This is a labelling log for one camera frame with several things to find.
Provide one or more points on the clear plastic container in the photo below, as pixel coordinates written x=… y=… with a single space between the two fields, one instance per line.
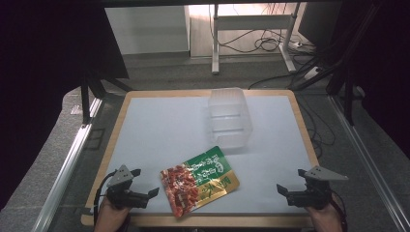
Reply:
x=229 y=119

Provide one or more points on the white metal desk frame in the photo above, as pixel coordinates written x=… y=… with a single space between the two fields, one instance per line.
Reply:
x=215 y=48

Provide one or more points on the person's right hand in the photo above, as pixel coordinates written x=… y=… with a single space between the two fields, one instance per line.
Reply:
x=327 y=220

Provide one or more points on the dark curtain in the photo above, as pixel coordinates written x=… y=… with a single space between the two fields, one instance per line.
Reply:
x=390 y=64
x=38 y=64

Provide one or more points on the person's left hand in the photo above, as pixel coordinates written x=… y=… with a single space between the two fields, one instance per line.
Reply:
x=109 y=219

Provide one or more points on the black metal stand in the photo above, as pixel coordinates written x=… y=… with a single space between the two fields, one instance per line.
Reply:
x=85 y=100
x=348 y=93

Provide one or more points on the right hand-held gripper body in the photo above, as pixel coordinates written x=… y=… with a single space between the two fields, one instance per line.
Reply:
x=314 y=196

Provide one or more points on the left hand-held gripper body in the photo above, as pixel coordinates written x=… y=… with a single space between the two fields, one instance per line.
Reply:
x=124 y=195

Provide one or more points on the green and red snack packet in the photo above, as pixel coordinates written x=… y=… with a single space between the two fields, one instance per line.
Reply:
x=199 y=180

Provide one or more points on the aluminium rail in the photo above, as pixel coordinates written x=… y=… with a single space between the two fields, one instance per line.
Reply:
x=69 y=161
x=367 y=161

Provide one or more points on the white cabinet panel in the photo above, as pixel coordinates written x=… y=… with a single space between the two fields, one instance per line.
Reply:
x=145 y=30

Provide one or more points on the white power strip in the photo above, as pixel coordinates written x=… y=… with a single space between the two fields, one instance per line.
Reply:
x=311 y=73

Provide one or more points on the white table mat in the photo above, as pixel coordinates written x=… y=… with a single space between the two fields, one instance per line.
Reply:
x=161 y=129

